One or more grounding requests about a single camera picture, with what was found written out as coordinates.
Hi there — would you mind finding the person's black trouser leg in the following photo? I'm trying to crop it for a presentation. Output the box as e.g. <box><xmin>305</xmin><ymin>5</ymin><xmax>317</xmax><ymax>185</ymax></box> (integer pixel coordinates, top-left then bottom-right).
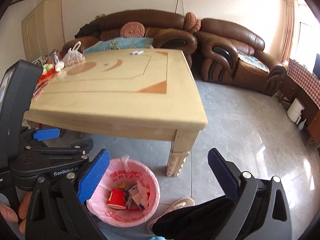
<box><xmin>152</xmin><ymin>196</ymin><xmax>234</xmax><ymax>239</ymax></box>

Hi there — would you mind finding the blue floral sofa cover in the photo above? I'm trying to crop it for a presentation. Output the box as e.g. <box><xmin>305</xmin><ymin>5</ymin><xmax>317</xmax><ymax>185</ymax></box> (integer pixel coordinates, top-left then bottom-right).
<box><xmin>82</xmin><ymin>37</ymin><xmax>153</xmax><ymax>54</ymax></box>

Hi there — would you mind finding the brown leather long sofa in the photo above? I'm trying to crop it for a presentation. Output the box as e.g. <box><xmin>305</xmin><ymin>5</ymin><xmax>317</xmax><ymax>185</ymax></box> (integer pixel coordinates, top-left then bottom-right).
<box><xmin>61</xmin><ymin>9</ymin><xmax>200</xmax><ymax>66</ymax></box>

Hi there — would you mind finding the pink round cushion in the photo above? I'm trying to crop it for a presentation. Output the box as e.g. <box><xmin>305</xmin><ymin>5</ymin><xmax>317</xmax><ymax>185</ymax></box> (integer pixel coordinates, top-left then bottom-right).
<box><xmin>120</xmin><ymin>22</ymin><xmax>145</xmax><ymax>38</ymax></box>

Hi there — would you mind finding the cream wooden coffee table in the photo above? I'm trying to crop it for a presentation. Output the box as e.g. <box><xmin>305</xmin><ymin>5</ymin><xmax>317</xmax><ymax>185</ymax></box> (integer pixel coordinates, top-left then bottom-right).
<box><xmin>24</xmin><ymin>49</ymin><xmax>208</xmax><ymax>177</ymax></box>

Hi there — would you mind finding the white small appliance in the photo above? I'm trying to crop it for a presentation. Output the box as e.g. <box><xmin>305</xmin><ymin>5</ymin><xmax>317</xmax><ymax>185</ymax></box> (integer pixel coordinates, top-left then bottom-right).
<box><xmin>287</xmin><ymin>98</ymin><xmax>306</xmax><ymax>131</ymax></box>

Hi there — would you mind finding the person's left hand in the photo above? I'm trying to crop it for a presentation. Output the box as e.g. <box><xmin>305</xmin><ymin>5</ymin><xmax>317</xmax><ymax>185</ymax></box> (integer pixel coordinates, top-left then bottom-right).
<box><xmin>1</xmin><ymin>192</ymin><xmax>33</xmax><ymax>235</ymax></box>

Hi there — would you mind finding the yellow snack wrapper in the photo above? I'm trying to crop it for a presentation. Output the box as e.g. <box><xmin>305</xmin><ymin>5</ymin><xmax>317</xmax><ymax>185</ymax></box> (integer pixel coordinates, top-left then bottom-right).
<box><xmin>118</xmin><ymin>183</ymin><xmax>129</xmax><ymax>192</ymax></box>

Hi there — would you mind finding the red tray with green cups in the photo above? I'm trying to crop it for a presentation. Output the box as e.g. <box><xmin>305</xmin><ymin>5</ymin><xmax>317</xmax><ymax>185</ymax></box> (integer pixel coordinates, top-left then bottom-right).
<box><xmin>38</xmin><ymin>63</ymin><xmax>56</xmax><ymax>83</ymax></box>

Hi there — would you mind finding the glass jar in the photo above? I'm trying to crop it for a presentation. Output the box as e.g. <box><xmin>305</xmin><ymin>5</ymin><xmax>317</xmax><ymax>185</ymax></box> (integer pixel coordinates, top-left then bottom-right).
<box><xmin>50</xmin><ymin>49</ymin><xmax>60</xmax><ymax>65</ymax></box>

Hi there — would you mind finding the pink curtain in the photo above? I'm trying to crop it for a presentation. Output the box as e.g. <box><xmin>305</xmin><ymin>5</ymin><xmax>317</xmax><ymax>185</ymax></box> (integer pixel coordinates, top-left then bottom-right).
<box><xmin>279</xmin><ymin>0</ymin><xmax>298</xmax><ymax>63</ymax></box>

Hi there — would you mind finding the white blue pill box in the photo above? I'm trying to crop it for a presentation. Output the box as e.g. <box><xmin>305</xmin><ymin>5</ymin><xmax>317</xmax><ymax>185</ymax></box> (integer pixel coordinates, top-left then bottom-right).
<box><xmin>137</xmin><ymin>203</ymin><xmax>148</xmax><ymax>211</ymax></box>

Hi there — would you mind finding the plastic bag of peanuts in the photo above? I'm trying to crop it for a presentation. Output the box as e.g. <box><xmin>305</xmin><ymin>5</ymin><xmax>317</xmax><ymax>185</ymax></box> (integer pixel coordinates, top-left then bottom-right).
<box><xmin>62</xmin><ymin>41</ymin><xmax>85</xmax><ymax>66</ymax></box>

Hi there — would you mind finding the pink lined trash bin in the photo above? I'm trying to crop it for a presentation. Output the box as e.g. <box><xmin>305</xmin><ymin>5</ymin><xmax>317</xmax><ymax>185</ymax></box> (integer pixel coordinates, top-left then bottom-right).
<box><xmin>86</xmin><ymin>155</ymin><xmax>160</xmax><ymax>228</ymax></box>

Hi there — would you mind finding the small white plastic bag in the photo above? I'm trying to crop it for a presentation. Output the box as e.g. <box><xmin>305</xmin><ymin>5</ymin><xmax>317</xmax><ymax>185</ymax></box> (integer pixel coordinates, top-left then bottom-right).
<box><xmin>55</xmin><ymin>61</ymin><xmax>65</xmax><ymax>72</ymax></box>

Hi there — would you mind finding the red paper cup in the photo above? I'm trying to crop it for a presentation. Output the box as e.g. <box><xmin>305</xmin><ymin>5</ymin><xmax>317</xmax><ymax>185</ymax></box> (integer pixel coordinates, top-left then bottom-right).
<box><xmin>106</xmin><ymin>189</ymin><xmax>126</xmax><ymax>210</ymax></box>

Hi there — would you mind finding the black cigarette box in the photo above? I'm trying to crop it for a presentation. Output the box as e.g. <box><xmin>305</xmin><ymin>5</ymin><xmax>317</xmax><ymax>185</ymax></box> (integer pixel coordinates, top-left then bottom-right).
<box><xmin>124</xmin><ymin>192</ymin><xmax>132</xmax><ymax>209</ymax></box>

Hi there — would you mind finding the checkered tablecloth side table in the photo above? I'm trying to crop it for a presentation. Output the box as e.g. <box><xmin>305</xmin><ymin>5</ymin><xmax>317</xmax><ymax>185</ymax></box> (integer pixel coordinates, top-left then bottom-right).
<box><xmin>279</xmin><ymin>59</ymin><xmax>319</xmax><ymax>148</ymax></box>

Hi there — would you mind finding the brown round cushion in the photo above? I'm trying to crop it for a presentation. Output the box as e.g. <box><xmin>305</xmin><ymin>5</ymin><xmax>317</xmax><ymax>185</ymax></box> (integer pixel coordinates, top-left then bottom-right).
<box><xmin>184</xmin><ymin>12</ymin><xmax>201</xmax><ymax>34</ymax></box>

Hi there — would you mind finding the white tissue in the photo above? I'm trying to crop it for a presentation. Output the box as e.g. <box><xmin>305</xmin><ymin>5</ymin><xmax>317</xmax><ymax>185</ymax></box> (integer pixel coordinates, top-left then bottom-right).
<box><xmin>137</xmin><ymin>181</ymin><xmax>150</xmax><ymax>209</ymax></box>

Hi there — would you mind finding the brown leather armchair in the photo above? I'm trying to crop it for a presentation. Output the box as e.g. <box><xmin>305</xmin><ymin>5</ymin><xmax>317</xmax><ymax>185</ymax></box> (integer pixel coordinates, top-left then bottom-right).
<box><xmin>193</xmin><ymin>18</ymin><xmax>286</xmax><ymax>96</ymax></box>

